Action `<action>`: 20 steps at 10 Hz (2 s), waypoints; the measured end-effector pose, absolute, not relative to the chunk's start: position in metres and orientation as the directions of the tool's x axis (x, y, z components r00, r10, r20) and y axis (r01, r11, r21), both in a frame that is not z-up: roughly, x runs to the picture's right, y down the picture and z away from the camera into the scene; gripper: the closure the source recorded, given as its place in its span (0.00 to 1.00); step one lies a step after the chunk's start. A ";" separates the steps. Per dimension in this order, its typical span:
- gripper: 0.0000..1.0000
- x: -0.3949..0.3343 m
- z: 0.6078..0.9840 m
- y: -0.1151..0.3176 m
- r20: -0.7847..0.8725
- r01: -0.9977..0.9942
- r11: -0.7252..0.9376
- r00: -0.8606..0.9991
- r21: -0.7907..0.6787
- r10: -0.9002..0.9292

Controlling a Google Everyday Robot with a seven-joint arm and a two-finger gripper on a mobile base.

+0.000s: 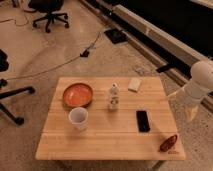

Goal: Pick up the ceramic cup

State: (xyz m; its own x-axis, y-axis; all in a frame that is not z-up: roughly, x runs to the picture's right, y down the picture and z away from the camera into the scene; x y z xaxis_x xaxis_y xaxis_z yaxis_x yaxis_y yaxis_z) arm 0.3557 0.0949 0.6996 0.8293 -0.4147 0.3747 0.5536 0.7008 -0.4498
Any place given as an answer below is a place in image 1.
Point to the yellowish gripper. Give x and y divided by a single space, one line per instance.
190 106

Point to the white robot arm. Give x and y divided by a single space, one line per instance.
193 92

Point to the black smartphone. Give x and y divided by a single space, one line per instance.
142 121

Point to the wooden table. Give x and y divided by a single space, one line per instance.
111 134

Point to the black office chair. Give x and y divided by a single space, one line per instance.
51 9

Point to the orange bowl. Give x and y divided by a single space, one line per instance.
78 95

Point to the white rectangular box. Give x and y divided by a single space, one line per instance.
134 84

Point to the black floor mat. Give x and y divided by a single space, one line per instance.
115 36

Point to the small white bottle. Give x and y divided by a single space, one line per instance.
113 97

